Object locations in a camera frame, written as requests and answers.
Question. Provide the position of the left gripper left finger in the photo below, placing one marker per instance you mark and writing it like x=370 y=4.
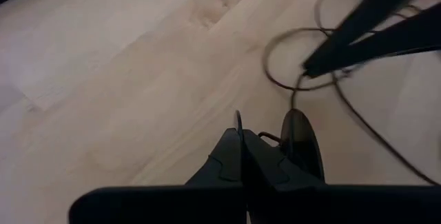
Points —
x=224 y=165

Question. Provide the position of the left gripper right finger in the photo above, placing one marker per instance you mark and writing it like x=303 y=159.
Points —
x=268 y=169

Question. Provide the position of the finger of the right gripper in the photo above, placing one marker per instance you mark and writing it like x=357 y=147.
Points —
x=386 y=3
x=379 y=41

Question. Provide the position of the black plastic spool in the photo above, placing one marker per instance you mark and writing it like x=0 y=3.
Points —
x=301 y=138

